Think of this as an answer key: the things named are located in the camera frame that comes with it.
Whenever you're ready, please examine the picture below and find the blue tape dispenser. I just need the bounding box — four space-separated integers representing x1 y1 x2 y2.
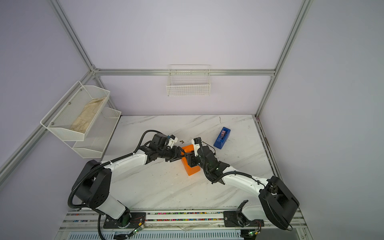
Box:
214 127 231 150

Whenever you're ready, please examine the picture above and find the white mesh upper shelf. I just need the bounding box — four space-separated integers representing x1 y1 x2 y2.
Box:
40 81 110 142

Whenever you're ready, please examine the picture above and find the black corrugated cable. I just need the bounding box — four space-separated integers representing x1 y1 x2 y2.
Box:
67 129 163 240

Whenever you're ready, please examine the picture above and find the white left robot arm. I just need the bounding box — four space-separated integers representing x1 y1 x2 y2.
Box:
68 146 184 221

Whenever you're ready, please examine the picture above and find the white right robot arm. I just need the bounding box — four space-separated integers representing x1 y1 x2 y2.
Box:
184 151 300 230

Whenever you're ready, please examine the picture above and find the white mesh lower shelf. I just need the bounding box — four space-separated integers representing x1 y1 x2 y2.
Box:
73 107 121 159

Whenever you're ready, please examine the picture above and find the orange wrapping paper sheet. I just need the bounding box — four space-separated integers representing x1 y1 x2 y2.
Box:
182 145 201 176

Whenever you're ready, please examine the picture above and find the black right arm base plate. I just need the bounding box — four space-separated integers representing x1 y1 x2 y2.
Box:
223 211 265 228

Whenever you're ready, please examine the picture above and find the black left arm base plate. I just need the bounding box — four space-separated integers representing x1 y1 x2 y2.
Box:
103 212 147 229

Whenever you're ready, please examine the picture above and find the aluminium front rail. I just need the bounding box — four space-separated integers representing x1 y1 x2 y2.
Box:
58 207 308 232

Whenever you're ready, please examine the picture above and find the beige cloth in shelf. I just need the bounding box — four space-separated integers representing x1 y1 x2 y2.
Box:
70 97 105 134

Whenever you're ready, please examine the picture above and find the white mesh shelf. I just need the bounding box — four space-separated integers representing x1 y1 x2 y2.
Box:
40 81 110 142
73 107 121 159

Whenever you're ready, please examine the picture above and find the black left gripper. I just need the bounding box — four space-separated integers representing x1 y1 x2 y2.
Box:
158 145 186 163

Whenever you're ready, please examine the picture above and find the white wire wall basket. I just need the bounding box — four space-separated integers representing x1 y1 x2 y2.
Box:
166 65 211 97

